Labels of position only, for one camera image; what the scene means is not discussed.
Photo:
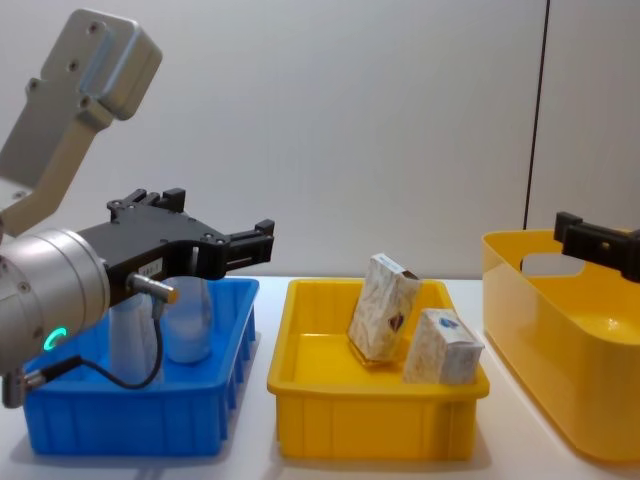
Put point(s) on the white plastic bottle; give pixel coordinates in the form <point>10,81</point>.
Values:
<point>131,340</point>
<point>189,325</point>

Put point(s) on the blue plastic bin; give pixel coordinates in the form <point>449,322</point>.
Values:
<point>150,420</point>

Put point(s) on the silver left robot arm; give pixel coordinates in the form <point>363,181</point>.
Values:
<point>50,280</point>

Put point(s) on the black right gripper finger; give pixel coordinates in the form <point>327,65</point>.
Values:
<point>600,245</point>

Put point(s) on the tall patterned tissue box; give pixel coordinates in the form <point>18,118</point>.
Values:
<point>380,305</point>

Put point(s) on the yellow plastic bin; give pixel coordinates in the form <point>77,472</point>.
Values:
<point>370,415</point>

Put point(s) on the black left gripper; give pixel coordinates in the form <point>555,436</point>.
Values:
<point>150,235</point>

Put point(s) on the small patterned tissue box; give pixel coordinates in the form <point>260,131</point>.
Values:
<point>440,350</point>

